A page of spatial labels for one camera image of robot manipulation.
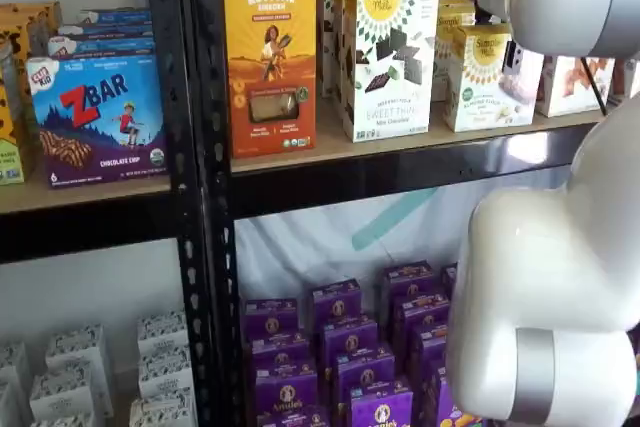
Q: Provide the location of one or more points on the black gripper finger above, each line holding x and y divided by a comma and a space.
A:
514, 56

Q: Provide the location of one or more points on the small white Simple Mills box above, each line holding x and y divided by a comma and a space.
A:
480, 92
442, 62
456, 4

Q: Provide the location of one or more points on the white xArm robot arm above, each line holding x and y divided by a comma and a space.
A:
540, 297

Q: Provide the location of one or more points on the Simple Mills Sweet Thins box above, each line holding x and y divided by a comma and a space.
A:
326, 22
338, 37
395, 67

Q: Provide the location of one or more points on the wooden shelf board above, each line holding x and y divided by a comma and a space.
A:
330, 142
75, 194

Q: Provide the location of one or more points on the purple Annie's box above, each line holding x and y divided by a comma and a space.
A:
280, 349
448, 279
350, 342
422, 314
382, 407
295, 419
440, 397
410, 279
427, 347
336, 302
286, 389
365, 372
270, 317

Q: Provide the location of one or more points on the orange Revival cracker box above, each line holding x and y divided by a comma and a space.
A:
272, 72

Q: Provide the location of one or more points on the blue purple ZBar box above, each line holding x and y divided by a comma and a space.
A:
110, 29
117, 15
100, 122
110, 45

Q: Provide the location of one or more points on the yellow box with chip pattern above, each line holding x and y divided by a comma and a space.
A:
35, 17
10, 147
15, 54

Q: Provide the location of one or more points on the black metal shelving rack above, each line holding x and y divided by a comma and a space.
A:
350, 182
185, 147

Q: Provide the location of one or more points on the white patterned carton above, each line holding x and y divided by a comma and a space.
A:
162, 332
166, 372
12, 367
62, 421
77, 347
162, 412
62, 394

